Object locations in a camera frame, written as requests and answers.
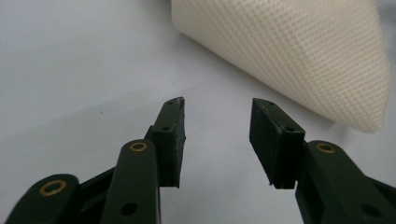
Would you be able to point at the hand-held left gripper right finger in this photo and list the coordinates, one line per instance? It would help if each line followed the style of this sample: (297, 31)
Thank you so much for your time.
(280, 149)

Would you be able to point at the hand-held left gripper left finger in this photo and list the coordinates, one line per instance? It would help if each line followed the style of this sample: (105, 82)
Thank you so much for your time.
(168, 146)

